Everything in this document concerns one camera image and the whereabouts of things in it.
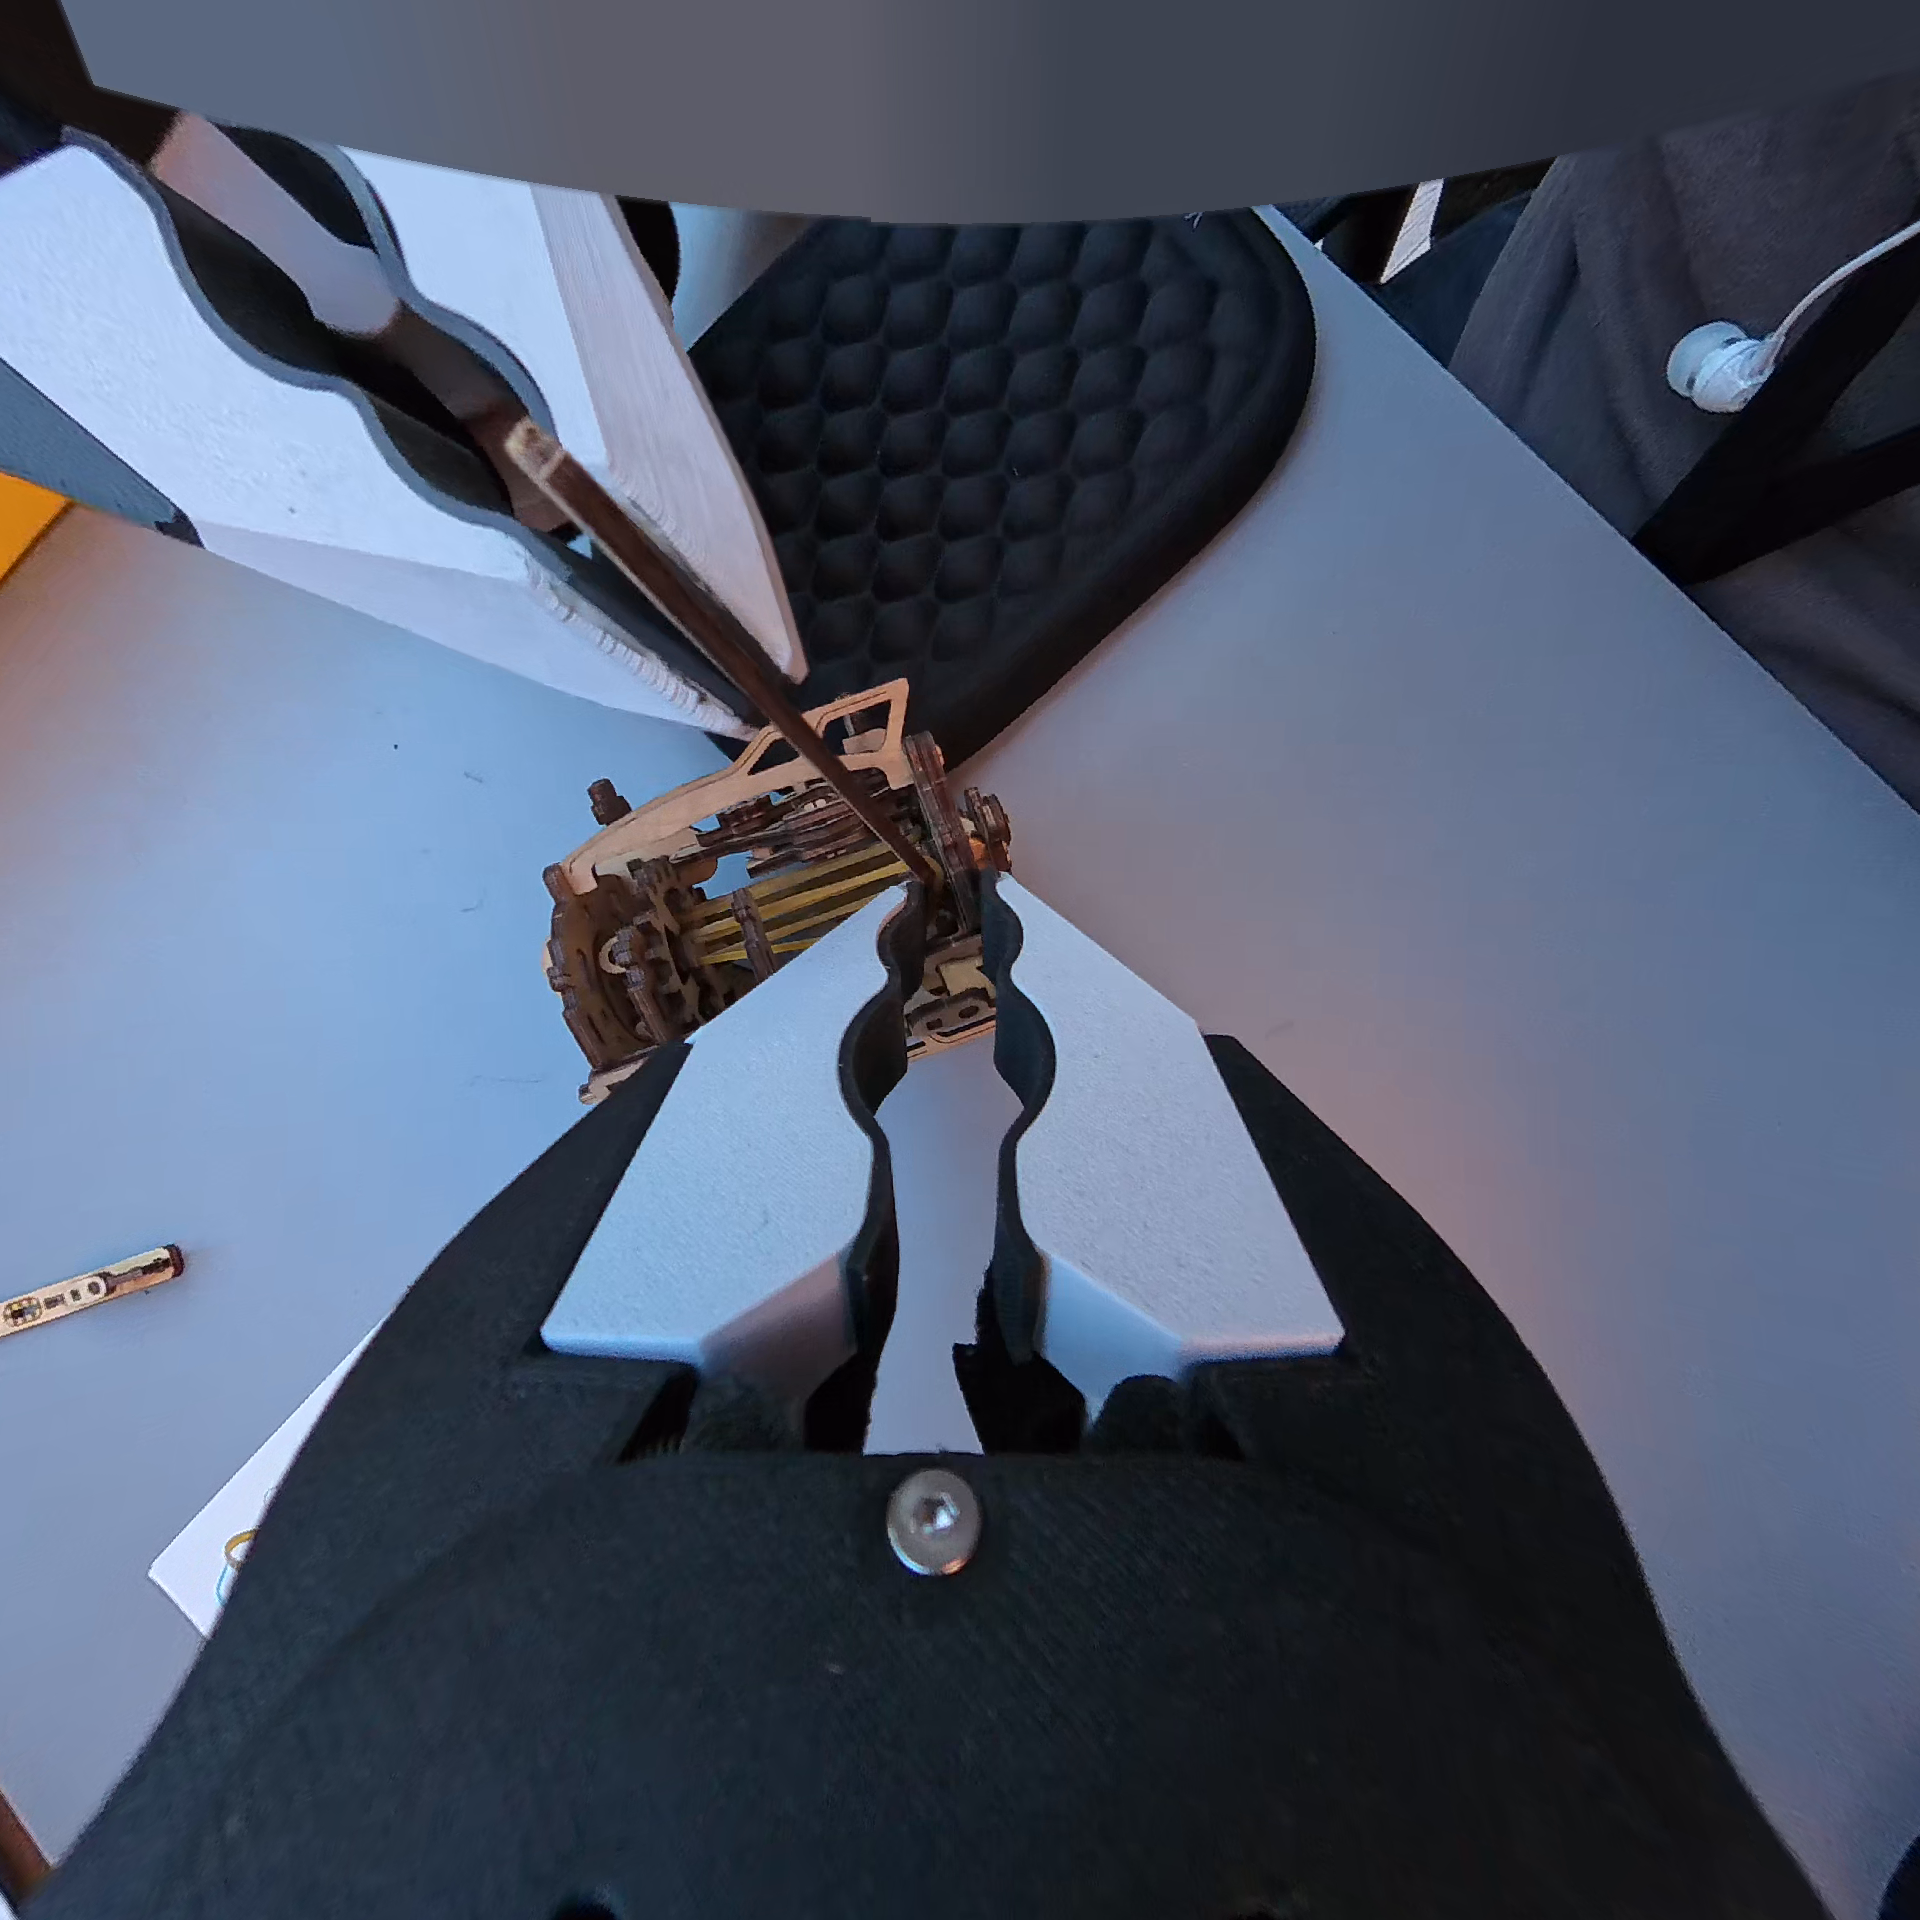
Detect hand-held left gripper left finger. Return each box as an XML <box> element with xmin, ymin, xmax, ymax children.
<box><xmin>539</xmin><ymin>882</ymin><xmax>923</xmax><ymax>1454</ymax></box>

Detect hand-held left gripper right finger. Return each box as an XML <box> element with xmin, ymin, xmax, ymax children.
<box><xmin>956</xmin><ymin>873</ymin><xmax>1348</xmax><ymax>1458</ymax></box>

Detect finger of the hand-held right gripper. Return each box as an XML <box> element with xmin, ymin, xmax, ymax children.
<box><xmin>226</xmin><ymin>128</ymin><xmax>815</xmax><ymax>696</ymax></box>
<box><xmin>0</xmin><ymin>129</ymin><xmax>758</xmax><ymax>740</ymax></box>

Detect long wooden part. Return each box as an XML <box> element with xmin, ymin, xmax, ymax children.
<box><xmin>150</xmin><ymin>112</ymin><xmax>940</xmax><ymax>889</ymax></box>

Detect wooden submarine model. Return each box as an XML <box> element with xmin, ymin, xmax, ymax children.
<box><xmin>542</xmin><ymin>677</ymin><xmax>1026</xmax><ymax>1113</ymax></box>

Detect small wooden model part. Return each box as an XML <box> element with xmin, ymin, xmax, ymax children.
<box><xmin>0</xmin><ymin>1242</ymin><xmax>186</xmax><ymax>1342</ymax></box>

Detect yellow plastic bin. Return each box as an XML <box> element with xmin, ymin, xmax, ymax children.
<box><xmin>0</xmin><ymin>472</ymin><xmax>75</xmax><ymax>591</ymax></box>

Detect illustrated instruction booklet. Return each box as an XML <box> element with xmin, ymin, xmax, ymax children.
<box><xmin>147</xmin><ymin>1322</ymin><xmax>384</xmax><ymax>1640</ymax></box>

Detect black honeycomb seat cushion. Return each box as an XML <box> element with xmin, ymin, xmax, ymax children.
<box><xmin>683</xmin><ymin>207</ymin><xmax>1323</xmax><ymax>771</ymax></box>

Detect person's grey sweatshirt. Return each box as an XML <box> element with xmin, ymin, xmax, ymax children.
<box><xmin>1446</xmin><ymin>67</ymin><xmax>1920</xmax><ymax>821</ymax></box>

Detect black lanyard strap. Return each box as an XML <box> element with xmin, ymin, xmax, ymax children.
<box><xmin>1634</xmin><ymin>352</ymin><xmax>1920</xmax><ymax>591</ymax></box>

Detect white earphone with cable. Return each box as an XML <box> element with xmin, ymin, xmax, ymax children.
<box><xmin>1663</xmin><ymin>217</ymin><xmax>1920</xmax><ymax>418</ymax></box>

